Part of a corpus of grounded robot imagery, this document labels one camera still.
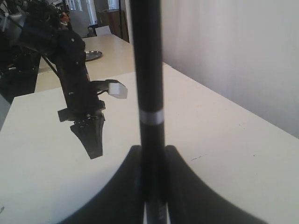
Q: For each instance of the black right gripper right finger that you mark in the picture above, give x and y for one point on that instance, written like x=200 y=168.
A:
x=191 y=201

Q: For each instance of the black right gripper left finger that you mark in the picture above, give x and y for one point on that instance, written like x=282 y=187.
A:
x=120 y=201

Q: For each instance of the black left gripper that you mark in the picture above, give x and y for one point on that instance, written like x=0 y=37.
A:
x=85 y=109

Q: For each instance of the black paintbrush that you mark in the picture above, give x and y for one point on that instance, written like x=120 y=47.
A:
x=147 y=41

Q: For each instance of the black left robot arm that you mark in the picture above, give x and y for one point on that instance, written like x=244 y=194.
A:
x=35 y=24

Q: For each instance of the round metal tray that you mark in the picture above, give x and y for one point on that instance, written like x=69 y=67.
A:
x=93 y=55

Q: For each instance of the beige background table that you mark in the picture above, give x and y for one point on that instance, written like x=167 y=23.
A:
x=117 y=59

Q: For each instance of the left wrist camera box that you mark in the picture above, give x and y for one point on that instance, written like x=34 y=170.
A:
x=117 y=89

